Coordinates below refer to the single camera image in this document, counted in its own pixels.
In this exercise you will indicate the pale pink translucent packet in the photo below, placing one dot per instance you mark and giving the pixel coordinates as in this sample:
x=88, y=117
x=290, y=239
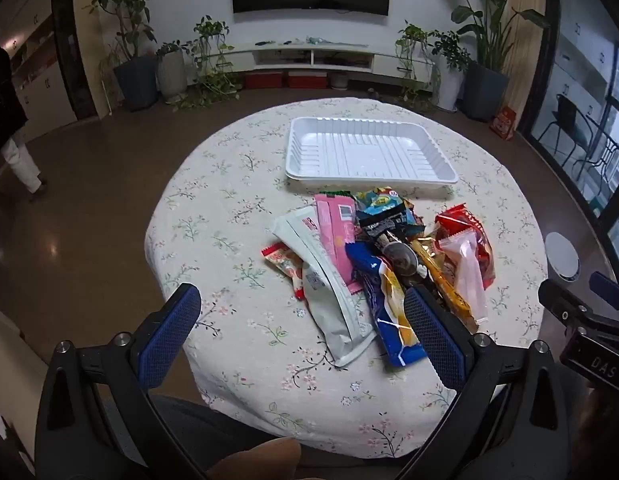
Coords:
x=469, y=270

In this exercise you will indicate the red chocolate ball packet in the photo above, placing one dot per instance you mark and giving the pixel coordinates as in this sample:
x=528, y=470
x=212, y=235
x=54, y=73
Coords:
x=464, y=220

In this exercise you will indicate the bushy plant in white pot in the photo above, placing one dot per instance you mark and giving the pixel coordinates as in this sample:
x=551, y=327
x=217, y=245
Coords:
x=449, y=80

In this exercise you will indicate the blue yellow snack packet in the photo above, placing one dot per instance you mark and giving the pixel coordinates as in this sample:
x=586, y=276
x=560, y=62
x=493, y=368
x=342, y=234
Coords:
x=384, y=305

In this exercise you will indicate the trailing vine plant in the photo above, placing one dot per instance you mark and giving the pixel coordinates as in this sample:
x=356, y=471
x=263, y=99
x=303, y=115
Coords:
x=209, y=80

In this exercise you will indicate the small white pot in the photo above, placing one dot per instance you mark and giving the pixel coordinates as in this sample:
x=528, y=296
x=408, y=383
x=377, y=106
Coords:
x=338, y=81

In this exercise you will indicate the black snack packet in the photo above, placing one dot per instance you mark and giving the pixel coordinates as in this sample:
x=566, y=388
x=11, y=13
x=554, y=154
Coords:
x=384, y=225

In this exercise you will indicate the plant in white ribbed pot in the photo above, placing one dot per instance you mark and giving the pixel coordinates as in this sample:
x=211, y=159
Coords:
x=172, y=75

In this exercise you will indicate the white television cabinet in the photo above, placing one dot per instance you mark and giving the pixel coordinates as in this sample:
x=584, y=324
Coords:
x=289, y=55

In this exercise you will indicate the light blue snack packet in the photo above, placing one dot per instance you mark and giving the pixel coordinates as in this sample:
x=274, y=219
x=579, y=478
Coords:
x=382, y=202

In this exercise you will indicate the hanging vine plant on cabinet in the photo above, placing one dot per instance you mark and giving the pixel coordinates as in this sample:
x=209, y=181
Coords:
x=412, y=45

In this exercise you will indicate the red gift bag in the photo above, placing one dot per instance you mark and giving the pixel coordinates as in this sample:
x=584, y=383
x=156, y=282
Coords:
x=504, y=122

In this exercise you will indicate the large-leaf plant in dark pot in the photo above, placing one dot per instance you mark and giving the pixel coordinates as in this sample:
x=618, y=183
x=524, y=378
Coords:
x=484, y=90

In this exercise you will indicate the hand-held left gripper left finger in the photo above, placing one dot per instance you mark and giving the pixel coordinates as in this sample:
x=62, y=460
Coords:
x=172, y=330

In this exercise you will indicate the tall plant in dark pot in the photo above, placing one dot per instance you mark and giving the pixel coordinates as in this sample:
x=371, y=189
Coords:
x=134, y=80

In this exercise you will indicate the green snack packet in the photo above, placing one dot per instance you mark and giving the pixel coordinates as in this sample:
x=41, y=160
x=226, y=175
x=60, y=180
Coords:
x=337, y=193

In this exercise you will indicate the red storage box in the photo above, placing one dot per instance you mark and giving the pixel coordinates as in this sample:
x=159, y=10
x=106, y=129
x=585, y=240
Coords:
x=263, y=80
x=307, y=79

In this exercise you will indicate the white plastic tray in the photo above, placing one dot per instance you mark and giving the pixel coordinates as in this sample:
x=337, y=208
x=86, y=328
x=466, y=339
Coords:
x=364, y=150

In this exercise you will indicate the small red white snack packet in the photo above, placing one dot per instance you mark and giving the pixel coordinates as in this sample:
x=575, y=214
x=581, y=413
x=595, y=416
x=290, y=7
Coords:
x=284, y=262

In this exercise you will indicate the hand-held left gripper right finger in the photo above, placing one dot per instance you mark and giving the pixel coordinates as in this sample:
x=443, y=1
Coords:
x=437, y=340

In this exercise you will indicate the grey white long snack packet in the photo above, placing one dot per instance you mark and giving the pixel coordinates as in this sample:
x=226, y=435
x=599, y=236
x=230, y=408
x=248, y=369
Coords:
x=324, y=290

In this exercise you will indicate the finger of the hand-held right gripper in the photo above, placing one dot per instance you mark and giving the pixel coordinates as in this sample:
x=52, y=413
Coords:
x=612, y=290
x=562, y=302

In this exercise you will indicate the white round appliance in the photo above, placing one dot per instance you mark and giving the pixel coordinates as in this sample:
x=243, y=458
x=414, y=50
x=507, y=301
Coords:
x=563, y=257

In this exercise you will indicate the pink snack packet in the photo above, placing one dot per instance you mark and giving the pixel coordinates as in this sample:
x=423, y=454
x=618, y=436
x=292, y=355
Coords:
x=334, y=230

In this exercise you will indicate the orange long snack packet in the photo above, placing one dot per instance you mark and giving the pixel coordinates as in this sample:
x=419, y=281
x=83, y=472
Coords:
x=444, y=285

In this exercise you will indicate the black metal chair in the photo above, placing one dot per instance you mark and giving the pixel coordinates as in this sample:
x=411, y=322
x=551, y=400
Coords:
x=564, y=130

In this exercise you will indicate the white wall cabinet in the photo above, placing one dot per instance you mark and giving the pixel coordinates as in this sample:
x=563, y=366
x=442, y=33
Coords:
x=39, y=85

